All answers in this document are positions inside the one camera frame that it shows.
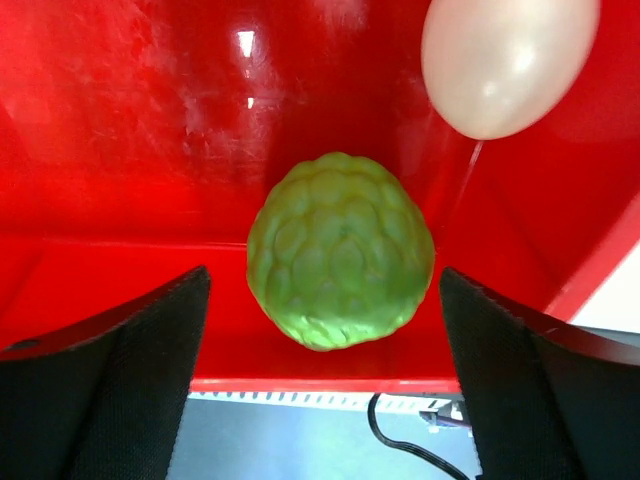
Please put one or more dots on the red plastic tray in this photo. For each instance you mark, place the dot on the red plastic tray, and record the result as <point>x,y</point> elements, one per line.
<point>139,139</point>

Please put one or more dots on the white slotted cable duct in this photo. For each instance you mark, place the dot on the white slotted cable duct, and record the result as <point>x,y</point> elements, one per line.
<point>341,401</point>

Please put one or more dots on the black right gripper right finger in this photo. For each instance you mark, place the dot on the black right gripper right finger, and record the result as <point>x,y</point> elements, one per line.
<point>546,399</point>

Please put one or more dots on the white egg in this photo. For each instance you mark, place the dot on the white egg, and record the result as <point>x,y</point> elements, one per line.
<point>493,68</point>

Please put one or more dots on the green custard apple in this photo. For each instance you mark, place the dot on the green custard apple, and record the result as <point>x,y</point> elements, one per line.
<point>339,254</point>

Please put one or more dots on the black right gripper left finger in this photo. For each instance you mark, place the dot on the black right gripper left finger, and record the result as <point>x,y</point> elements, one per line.
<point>104,398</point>

